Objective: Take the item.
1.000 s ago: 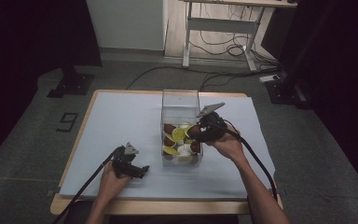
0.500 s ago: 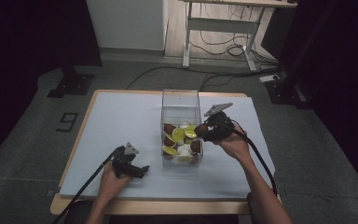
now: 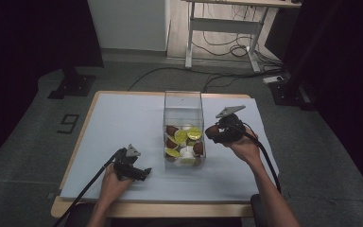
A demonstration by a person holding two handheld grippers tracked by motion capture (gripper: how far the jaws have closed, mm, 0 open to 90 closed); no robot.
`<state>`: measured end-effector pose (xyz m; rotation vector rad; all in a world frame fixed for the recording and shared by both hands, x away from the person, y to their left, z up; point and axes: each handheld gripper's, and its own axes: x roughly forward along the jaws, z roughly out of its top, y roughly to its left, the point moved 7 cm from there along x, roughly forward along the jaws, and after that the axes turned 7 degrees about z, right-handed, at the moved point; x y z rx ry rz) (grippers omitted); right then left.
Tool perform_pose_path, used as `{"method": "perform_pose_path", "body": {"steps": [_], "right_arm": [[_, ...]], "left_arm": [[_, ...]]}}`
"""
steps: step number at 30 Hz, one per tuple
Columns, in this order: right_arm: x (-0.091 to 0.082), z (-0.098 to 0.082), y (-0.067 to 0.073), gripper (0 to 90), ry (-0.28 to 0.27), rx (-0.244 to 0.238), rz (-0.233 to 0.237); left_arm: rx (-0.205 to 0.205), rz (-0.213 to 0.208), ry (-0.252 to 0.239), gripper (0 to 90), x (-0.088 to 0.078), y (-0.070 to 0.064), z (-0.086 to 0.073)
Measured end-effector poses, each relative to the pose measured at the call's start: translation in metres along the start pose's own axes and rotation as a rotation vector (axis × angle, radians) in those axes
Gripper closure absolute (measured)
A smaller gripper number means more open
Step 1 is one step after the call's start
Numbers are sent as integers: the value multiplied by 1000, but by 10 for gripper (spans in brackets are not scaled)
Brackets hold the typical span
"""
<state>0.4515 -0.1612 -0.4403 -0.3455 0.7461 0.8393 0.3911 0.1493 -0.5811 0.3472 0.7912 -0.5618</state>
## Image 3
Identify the person's left hand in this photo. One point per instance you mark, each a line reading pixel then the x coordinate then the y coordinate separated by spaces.
pixel 112 187

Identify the dark curtain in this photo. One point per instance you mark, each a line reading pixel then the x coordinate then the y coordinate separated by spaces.
pixel 28 47
pixel 343 63

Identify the person's right hand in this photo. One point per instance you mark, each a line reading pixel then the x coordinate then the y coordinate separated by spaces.
pixel 247 149

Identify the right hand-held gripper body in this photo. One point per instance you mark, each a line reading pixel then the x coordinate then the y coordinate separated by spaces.
pixel 234 129

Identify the brown coffee capsule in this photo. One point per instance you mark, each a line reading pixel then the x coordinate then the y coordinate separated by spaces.
pixel 211 130

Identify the white power strip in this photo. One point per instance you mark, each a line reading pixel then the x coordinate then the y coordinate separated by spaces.
pixel 272 79

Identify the black stand base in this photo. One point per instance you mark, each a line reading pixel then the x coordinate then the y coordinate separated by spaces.
pixel 283 93
pixel 75 85

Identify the wooden table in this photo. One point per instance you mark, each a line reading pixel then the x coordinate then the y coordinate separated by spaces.
pixel 170 209

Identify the white metal desk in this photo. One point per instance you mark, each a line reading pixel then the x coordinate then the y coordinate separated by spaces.
pixel 223 25

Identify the light blue table mat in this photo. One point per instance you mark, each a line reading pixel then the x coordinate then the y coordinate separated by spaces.
pixel 123 126

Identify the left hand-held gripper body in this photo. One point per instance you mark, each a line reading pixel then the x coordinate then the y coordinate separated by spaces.
pixel 123 165

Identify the pile of coffee capsules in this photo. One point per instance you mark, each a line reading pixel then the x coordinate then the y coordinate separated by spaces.
pixel 193 133

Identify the clear acrylic drawer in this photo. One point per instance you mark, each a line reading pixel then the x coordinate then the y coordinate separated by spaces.
pixel 170 163

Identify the white cabinet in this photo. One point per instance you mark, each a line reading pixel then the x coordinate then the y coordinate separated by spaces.
pixel 129 22

